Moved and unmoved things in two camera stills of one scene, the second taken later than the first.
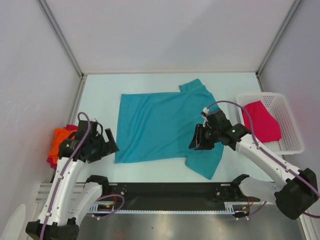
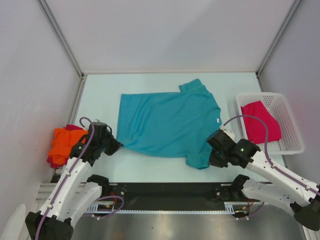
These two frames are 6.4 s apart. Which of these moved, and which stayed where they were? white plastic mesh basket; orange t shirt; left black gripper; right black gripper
Moved: right black gripper
Stayed: white plastic mesh basket; orange t shirt; left black gripper
